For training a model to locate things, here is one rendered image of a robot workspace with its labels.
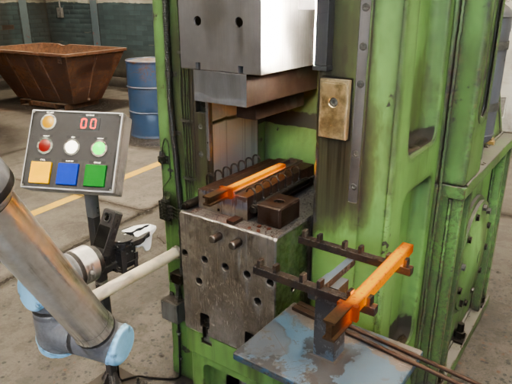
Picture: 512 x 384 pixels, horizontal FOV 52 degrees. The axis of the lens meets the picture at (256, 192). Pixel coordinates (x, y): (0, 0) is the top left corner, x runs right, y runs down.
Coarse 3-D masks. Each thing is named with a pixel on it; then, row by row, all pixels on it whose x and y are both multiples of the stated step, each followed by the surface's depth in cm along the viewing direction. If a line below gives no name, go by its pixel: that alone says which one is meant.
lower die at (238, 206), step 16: (272, 160) 202; (240, 176) 181; (288, 176) 180; (304, 176) 189; (208, 192) 170; (240, 192) 166; (256, 192) 166; (272, 192) 173; (208, 208) 172; (224, 208) 168; (240, 208) 164
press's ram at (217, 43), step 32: (192, 0) 152; (224, 0) 145; (256, 0) 140; (288, 0) 149; (192, 32) 155; (224, 32) 148; (256, 32) 142; (288, 32) 152; (192, 64) 159; (224, 64) 152; (256, 64) 145; (288, 64) 156
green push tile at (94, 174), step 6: (90, 168) 176; (96, 168) 176; (102, 168) 176; (90, 174) 176; (96, 174) 176; (102, 174) 175; (84, 180) 176; (90, 180) 176; (96, 180) 175; (102, 180) 175; (90, 186) 176; (96, 186) 175; (102, 186) 175
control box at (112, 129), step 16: (32, 112) 184; (48, 112) 183; (64, 112) 182; (80, 112) 181; (96, 112) 180; (112, 112) 180; (32, 128) 183; (48, 128) 182; (64, 128) 181; (80, 128) 180; (96, 128) 179; (112, 128) 178; (128, 128) 184; (32, 144) 182; (64, 144) 180; (80, 144) 179; (112, 144) 177; (128, 144) 184; (32, 160) 181; (48, 160) 180; (64, 160) 179; (80, 160) 178; (96, 160) 177; (112, 160) 176; (80, 176) 177; (112, 176) 175; (64, 192) 183; (80, 192) 179; (96, 192) 176; (112, 192) 175
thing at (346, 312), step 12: (396, 252) 130; (408, 252) 132; (384, 264) 124; (396, 264) 125; (372, 276) 119; (384, 276) 119; (360, 288) 114; (372, 288) 114; (348, 300) 109; (360, 300) 109; (336, 312) 103; (348, 312) 106; (336, 324) 100; (348, 324) 106; (324, 336) 102; (336, 336) 102
